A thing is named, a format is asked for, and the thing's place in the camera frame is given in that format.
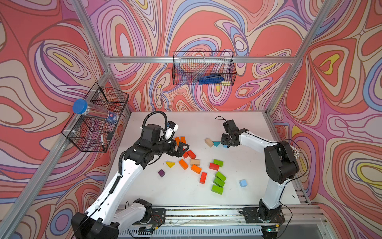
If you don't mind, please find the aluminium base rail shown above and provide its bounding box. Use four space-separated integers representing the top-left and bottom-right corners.
117 205 334 239

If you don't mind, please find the rear wire basket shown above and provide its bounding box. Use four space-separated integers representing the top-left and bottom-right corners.
172 50 237 85

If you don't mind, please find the green block top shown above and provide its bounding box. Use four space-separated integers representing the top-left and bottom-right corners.
213 159 224 167

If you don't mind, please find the blue tool in basket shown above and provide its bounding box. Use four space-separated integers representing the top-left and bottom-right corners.
198 74 224 85

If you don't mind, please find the green block upper row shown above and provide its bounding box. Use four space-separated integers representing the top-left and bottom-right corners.
215 171 226 182

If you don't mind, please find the cup of pencils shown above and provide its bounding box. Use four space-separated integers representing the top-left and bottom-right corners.
290 146 301 160

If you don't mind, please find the natural wood block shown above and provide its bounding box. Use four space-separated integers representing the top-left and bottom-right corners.
205 138 214 147
190 159 201 166

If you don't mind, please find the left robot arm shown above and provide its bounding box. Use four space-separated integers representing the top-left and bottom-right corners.
71 111 190 239

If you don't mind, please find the green block middle row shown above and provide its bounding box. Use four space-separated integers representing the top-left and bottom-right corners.
213 177 225 188

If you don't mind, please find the yellow triangle block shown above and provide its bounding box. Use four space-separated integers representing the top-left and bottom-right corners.
166 161 176 168

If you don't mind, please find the light blue cube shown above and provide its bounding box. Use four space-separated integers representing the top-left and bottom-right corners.
239 180 248 188

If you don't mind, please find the purple cube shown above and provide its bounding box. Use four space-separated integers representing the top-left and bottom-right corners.
158 169 165 177

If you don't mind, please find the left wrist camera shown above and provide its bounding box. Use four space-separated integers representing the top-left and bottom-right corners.
165 120 179 141

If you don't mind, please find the red block right pair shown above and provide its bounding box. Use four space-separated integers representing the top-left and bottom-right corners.
187 150 196 159

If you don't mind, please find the green block lower row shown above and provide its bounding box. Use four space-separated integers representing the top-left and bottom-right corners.
211 184 224 195

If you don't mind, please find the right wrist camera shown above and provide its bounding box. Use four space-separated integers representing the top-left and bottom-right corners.
223 119 249 135

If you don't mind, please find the marker in left basket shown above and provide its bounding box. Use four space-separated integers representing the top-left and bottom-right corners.
100 134 105 151

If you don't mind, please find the clear bottle blue cap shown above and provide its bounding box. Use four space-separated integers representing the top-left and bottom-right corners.
72 99 118 124

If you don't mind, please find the red block front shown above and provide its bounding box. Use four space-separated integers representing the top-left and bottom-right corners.
200 172 207 184

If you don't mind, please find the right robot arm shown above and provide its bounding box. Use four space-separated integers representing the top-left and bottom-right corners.
221 129 299 223

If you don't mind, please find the red block small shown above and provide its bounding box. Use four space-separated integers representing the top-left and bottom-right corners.
209 163 220 171

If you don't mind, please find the wire basket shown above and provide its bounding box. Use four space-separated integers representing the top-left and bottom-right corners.
62 83 129 152
172 50 237 85

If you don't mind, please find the green block row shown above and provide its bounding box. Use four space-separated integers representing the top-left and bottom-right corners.
211 184 224 195
215 171 226 182
213 177 225 188

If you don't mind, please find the orange block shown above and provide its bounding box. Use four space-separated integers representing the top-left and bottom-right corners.
191 164 202 174
179 159 189 170
175 137 181 145
181 136 187 144

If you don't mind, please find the left wire basket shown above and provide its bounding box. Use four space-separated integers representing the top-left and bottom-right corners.
62 83 129 152

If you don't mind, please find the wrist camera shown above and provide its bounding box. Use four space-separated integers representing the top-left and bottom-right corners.
165 120 179 141
223 119 249 135

